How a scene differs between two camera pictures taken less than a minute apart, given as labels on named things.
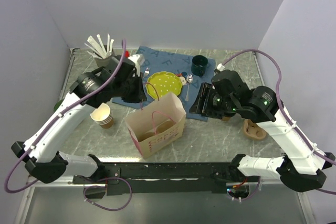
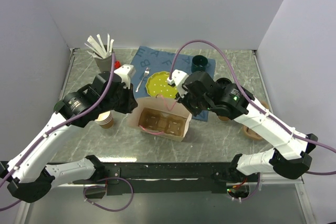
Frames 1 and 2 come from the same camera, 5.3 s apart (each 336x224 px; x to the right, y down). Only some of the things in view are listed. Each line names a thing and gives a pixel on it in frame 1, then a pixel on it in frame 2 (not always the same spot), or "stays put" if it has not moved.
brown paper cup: x=226 y=118 stays put
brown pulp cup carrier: x=161 y=126 → x=159 y=120
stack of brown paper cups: x=103 y=116 stays put
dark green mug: x=199 y=65 stays put
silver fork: x=147 y=71 stays put
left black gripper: x=139 y=96 → x=131 y=102
